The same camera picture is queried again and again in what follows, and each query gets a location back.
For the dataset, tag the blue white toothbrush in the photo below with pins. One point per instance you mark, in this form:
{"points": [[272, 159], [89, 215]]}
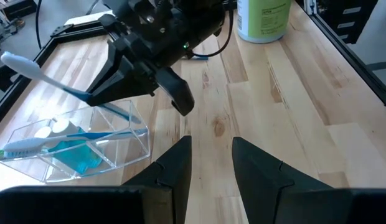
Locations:
{"points": [[21, 63], [28, 146], [200, 57]]}

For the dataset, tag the green canister white lid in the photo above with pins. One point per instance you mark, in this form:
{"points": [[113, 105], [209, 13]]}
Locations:
{"points": [[263, 21]]}

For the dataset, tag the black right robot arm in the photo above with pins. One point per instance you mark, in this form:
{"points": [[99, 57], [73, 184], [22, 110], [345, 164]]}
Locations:
{"points": [[199, 21]]}

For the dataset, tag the black arched clamp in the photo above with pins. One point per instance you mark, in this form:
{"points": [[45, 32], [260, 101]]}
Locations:
{"points": [[3, 79]]}

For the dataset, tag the clear acrylic holder box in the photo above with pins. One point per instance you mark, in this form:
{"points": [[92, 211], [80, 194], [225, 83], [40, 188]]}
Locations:
{"points": [[118, 155]]}

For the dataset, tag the black box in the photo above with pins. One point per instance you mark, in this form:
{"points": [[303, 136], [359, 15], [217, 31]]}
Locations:
{"points": [[18, 7]]}

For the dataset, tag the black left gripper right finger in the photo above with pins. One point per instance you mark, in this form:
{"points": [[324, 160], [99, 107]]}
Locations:
{"points": [[255, 180]]}

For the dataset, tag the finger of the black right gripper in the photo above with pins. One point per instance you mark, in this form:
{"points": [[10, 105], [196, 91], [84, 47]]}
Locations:
{"points": [[110, 65], [127, 84]]}

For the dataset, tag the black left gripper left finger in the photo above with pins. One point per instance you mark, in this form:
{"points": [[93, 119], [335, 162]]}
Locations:
{"points": [[177, 174]]}

